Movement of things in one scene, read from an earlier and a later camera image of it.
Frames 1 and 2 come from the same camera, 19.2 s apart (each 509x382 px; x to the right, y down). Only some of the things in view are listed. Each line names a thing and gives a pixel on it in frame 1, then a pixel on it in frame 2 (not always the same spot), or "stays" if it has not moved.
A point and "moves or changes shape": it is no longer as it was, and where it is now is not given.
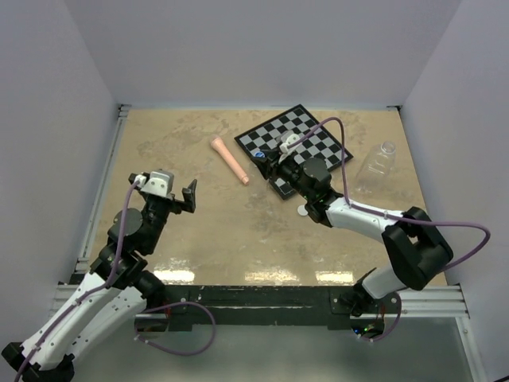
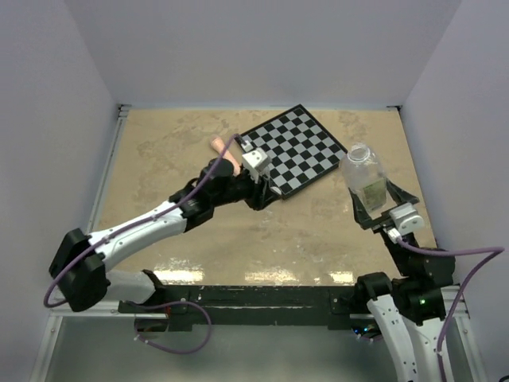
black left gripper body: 159,212 to 245,189
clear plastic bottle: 374,172 moves or changes shape
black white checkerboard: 315,142 stays
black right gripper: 270,165 to 363,216
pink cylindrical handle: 217,142 stays
